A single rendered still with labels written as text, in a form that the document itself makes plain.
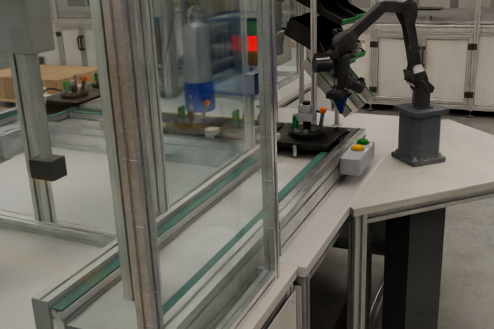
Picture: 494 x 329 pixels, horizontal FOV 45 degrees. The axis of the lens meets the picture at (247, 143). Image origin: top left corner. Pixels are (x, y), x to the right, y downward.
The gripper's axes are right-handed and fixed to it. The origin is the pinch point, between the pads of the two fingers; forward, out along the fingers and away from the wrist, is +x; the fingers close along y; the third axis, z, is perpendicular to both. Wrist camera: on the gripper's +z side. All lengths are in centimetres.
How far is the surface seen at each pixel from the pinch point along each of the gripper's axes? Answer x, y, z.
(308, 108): 1.7, -2.3, -11.7
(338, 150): 13.9, -10.9, 2.2
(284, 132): 12.3, -0.4, -21.8
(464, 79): 71, 405, 8
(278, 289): 24, -87, 10
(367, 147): 13.4, -6.0, 11.3
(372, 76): 72, 403, -83
